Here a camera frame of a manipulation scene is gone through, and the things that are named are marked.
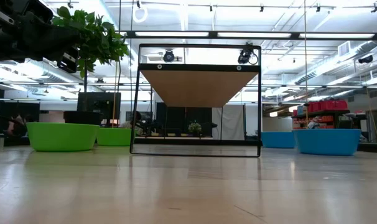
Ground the black partition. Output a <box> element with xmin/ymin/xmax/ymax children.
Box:
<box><xmin>156</xmin><ymin>102</ymin><xmax>213</xmax><ymax>138</ymax></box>

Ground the black overhead camera with cable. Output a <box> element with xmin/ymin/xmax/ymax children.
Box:
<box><xmin>237</xmin><ymin>42</ymin><xmax>259</xmax><ymax>65</ymax></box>

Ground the blue plastic mini bowl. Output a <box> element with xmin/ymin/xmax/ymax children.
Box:
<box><xmin>261</xmin><ymin>131</ymin><xmax>297</xmax><ymax>149</ymax></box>
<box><xmin>292</xmin><ymin>128</ymin><xmax>362</xmax><ymax>156</ymax></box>

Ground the black overhead light beam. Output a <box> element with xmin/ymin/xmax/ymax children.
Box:
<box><xmin>119</xmin><ymin>30</ymin><xmax>377</xmax><ymax>40</ymax></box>

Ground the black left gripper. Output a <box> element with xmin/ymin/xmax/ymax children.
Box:
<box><xmin>0</xmin><ymin>21</ymin><xmax>83</xmax><ymax>74</ymax></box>

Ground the small potted plant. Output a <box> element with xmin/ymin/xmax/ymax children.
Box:
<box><xmin>188</xmin><ymin>121</ymin><xmax>203</xmax><ymax>137</ymax></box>

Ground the green plant in black pot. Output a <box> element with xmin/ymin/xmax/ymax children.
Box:
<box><xmin>51</xmin><ymin>6</ymin><xmax>130</xmax><ymax>126</ymax></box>

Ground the white air vent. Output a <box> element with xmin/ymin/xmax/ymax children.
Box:
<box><xmin>337</xmin><ymin>40</ymin><xmax>351</xmax><ymax>57</ymax></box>

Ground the thin hanging cable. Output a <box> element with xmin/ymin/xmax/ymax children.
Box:
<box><xmin>303</xmin><ymin>0</ymin><xmax>309</xmax><ymax>128</ymax></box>

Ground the green plastic mini bowl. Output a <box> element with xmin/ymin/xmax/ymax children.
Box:
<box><xmin>96</xmin><ymin>127</ymin><xmax>134</xmax><ymax>147</ymax></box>
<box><xmin>26</xmin><ymin>122</ymin><xmax>101</xmax><ymax>152</ymax></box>

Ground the white sheet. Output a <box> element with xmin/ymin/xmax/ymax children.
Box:
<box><xmin>212</xmin><ymin>104</ymin><xmax>246</xmax><ymax>141</ymax></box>

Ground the white cable loop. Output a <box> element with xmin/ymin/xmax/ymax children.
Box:
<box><xmin>132</xmin><ymin>5</ymin><xmax>149</xmax><ymax>24</ymax></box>

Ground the black aluminium table frame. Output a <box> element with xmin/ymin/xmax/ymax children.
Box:
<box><xmin>0</xmin><ymin>133</ymin><xmax>377</xmax><ymax>154</ymax></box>

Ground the round black overhead camera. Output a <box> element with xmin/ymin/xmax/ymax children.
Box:
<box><xmin>162</xmin><ymin>49</ymin><xmax>176</xmax><ymax>63</ymax></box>

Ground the shelf with red bins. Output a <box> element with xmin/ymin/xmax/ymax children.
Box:
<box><xmin>291</xmin><ymin>99</ymin><xmax>351</xmax><ymax>130</ymax></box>

